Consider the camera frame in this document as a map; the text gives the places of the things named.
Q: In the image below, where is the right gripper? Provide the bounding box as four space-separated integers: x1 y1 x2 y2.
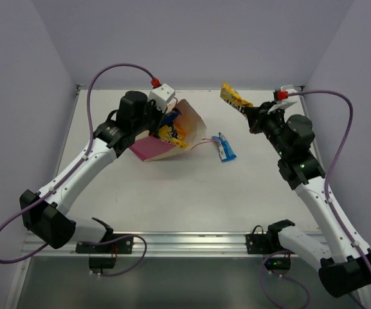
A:
243 100 288 158

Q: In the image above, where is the yellow M&M snack packet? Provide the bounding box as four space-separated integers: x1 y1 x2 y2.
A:
220 82 253 116

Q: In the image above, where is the pink beige paper bag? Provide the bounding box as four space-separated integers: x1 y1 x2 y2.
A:
129 99 213 162

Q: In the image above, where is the blue M&M snack packet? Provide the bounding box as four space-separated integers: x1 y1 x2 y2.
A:
212 132 237 162

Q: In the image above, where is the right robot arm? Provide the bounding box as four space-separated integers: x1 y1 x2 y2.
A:
242 102 371 297

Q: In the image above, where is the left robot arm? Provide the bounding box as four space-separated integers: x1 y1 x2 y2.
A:
19 84 176 253

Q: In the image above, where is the dark blue snack packet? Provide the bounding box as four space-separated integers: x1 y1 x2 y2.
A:
160 108 181 127

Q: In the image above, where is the orange yellow snack packet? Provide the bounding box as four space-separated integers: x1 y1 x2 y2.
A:
158 124 188 149

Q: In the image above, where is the right black controller box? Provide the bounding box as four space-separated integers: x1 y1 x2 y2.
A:
264 256 291 272

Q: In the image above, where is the black controller box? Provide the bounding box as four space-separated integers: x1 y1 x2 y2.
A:
264 256 291 272
88 257 116 274

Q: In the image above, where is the left black controller box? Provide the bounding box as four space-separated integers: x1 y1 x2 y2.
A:
88 257 116 274

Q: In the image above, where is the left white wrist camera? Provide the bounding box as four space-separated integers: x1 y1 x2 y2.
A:
148 84 176 112

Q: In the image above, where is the right black base bracket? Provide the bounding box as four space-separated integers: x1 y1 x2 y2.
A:
245 225 272 255

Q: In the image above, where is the black base bracket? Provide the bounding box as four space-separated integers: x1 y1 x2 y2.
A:
75 234 134 254
245 225 272 255

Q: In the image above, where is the aluminium mounting rail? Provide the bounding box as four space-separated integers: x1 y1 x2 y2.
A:
21 230 327 258

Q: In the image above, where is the left black base bracket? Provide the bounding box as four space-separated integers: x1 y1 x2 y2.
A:
75 234 134 254

